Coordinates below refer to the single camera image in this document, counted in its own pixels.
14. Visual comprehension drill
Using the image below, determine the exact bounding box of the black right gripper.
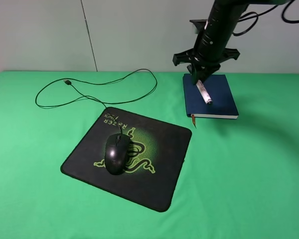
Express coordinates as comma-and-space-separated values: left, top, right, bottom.
172, 48, 240, 85

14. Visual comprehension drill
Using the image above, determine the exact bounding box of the black white marker pen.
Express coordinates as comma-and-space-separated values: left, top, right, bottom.
196, 80, 213, 105

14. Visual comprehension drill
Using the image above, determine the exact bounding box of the black computer mouse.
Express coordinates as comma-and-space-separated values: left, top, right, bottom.
104, 133, 131, 175

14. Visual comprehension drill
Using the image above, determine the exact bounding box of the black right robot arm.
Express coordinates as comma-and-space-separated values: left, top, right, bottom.
172, 0, 288, 85

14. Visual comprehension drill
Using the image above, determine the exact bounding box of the blue notebook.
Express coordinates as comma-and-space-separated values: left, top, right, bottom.
183, 74, 239, 124

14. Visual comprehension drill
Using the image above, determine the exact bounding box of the black green Razer mousepad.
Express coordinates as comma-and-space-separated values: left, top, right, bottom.
60, 107, 192, 212

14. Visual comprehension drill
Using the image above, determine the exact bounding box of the green tablecloth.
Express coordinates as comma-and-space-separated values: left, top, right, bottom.
0, 72, 299, 239

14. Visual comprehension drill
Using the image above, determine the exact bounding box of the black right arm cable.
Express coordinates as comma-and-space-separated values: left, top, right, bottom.
233, 0, 299, 36

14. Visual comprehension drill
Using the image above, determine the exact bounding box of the black mouse cable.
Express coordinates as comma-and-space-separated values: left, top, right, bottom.
35, 68, 158, 136

